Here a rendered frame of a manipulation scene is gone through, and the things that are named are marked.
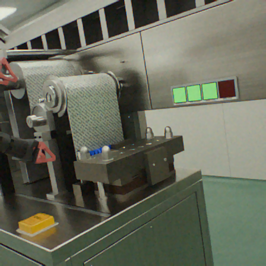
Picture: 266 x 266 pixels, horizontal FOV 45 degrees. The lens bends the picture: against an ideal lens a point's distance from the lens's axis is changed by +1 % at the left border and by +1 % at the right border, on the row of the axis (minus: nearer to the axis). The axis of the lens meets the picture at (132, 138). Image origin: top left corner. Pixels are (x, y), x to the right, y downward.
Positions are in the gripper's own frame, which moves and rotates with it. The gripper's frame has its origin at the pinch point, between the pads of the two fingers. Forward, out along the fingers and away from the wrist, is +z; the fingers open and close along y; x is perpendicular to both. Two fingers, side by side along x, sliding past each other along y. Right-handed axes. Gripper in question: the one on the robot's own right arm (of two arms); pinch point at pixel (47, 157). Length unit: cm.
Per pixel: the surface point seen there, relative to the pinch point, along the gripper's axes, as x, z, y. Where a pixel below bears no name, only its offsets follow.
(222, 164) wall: 69, 280, -91
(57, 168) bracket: -1.5, 9.4, -7.4
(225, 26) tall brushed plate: 49, 20, 44
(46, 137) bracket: 7.3, 1.1, -6.7
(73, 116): 16.1, 4.5, 0.7
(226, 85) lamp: 33, 29, 43
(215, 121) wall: 113, 254, -93
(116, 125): 20.0, 24.4, 0.7
